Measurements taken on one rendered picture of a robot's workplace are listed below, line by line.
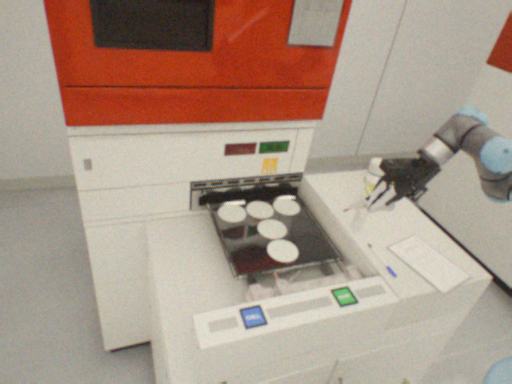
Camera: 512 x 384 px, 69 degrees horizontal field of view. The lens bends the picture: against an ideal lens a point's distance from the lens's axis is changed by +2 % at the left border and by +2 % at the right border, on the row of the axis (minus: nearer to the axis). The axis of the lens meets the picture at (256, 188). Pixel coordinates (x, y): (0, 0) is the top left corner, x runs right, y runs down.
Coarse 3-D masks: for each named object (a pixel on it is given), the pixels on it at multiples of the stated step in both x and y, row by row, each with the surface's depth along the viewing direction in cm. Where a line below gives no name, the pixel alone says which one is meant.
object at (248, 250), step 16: (224, 224) 127; (240, 224) 128; (256, 224) 129; (288, 224) 131; (304, 224) 132; (240, 240) 121; (256, 240) 122; (272, 240) 123; (288, 240) 124; (304, 240) 125; (320, 240) 126; (240, 256) 115; (256, 256) 116; (304, 256) 119; (320, 256) 120; (336, 256) 121; (240, 272) 110
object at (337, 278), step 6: (330, 276) 116; (336, 276) 116; (342, 276) 117; (300, 282) 112; (306, 282) 113; (312, 282) 113; (318, 282) 113; (324, 282) 114; (330, 282) 114; (336, 282) 114; (342, 282) 115; (270, 288) 109; (294, 288) 110; (300, 288) 110; (306, 288) 111; (246, 294) 106; (270, 294) 107; (246, 300) 106
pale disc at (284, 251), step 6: (276, 240) 123; (282, 240) 124; (270, 246) 121; (276, 246) 121; (282, 246) 121; (288, 246) 122; (294, 246) 122; (270, 252) 118; (276, 252) 119; (282, 252) 119; (288, 252) 119; (294, 252) 120; (276, 258) 116; (282, 258) 117; (288, 258) 117; (294, 258) 117
